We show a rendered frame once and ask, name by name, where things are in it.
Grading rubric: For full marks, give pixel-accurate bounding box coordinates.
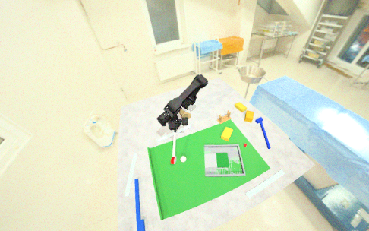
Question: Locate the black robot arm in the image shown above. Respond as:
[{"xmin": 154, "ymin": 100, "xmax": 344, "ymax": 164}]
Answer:
[{"xmin": 156, "ymin": 74, "xmax": 208, "ymax": 130}]

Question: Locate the yellow rectangular block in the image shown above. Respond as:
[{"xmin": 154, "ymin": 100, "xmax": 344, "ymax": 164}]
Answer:
[
  {"xmin": 244, "ymin": 110, "xmax": 254, "ymax": 122},
  {"xmin": 221, "ymin": 128, "xmax": 233, "ymax": 141},
  {"xmin": 235, "ymin": 103, "xmax": 247, "ymax": 112}
]

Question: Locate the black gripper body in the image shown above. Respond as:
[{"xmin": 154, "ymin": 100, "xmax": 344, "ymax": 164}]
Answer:
[{"xmin": 161, "ymin": 115, "xmax": 188, "ymax": 126}]

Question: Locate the green putting mat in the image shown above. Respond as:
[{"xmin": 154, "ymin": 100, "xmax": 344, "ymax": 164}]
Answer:
[{"xmin": 150, "ymin": 119, "xmax": 270, "ymax": 219}]

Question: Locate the blue golf putter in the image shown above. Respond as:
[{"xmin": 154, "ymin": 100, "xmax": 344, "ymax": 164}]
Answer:
[{"xmin": 256, "ymin": 117, "xmax": 270, "ymax": 149}]

